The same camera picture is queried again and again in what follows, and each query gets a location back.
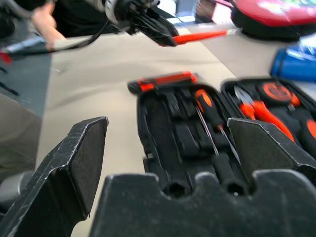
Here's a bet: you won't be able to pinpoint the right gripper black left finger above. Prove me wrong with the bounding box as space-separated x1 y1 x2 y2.
0 116 110 237

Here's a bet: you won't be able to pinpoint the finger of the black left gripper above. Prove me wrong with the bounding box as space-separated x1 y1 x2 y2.
135 21 178 47
144 6 180 38

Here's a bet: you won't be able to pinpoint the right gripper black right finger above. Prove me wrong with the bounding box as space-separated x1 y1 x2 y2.
226 117 316 186

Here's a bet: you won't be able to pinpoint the black tool case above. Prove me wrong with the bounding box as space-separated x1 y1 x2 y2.
136 78 316 196

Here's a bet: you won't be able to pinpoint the red black zip case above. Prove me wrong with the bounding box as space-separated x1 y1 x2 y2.
231 0 316 41

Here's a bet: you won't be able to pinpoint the silver red hand tool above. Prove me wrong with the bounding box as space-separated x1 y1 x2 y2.
0 37 51 64

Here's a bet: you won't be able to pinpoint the orange black utility knife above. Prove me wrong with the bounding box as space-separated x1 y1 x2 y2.
127 71 200 94

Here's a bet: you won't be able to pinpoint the orange black tape measure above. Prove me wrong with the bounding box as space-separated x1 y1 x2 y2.
256 80 302 108

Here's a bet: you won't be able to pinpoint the person's black shirt torso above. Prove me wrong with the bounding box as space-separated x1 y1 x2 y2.
50 0 119 39

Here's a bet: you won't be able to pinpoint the thin metal screwdriver shaft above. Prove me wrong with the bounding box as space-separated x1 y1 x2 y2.
196 106 220 156

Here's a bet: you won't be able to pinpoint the blue plastic bottle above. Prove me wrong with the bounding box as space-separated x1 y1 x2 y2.
269 45 316 83

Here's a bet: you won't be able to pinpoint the dark grey mat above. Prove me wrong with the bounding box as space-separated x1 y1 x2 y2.
0 48 53 117

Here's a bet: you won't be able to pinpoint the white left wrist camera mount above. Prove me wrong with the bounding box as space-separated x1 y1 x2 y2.
104 0 121 25

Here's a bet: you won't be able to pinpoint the orange handled pliers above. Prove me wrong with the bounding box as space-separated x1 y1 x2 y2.
233 85 297 143

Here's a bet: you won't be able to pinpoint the orange black tool handle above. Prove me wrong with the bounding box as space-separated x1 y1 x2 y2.
300 118 316 150

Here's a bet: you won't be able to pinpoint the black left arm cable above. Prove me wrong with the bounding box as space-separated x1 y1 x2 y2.
48 19 111 51

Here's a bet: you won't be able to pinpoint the orange black handled screwdriver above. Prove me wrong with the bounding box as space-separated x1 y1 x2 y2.
194 88 241 165

